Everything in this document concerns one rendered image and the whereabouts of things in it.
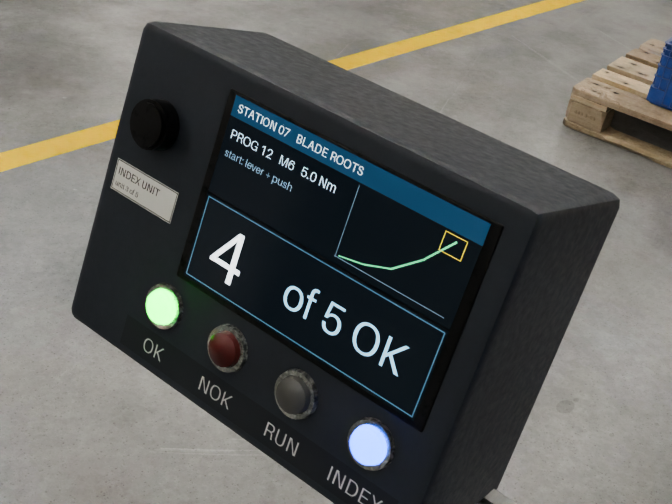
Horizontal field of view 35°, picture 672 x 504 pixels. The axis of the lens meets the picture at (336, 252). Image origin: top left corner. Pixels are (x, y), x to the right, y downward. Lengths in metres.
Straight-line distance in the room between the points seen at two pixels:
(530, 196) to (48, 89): 3.07
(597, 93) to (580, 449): 1.72
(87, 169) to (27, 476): 1.19
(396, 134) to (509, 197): 0.07
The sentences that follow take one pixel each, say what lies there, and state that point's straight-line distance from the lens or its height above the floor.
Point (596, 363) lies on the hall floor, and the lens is 2.64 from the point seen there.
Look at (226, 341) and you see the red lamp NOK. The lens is 0.58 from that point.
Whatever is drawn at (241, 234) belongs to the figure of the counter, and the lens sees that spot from 0.57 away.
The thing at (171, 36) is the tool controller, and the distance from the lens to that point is 0.60.
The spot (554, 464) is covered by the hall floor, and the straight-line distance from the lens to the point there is 2.31.
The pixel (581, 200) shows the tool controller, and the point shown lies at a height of 1.24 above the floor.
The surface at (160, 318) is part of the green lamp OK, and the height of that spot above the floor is 1.11.
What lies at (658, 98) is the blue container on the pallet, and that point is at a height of 0.18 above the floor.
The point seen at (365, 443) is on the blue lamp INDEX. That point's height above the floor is 1.12.
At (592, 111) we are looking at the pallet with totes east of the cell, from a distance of 3.79.
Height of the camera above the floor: 1.47
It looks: 32 degrees down
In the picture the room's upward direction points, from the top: 10 degrees clockwise
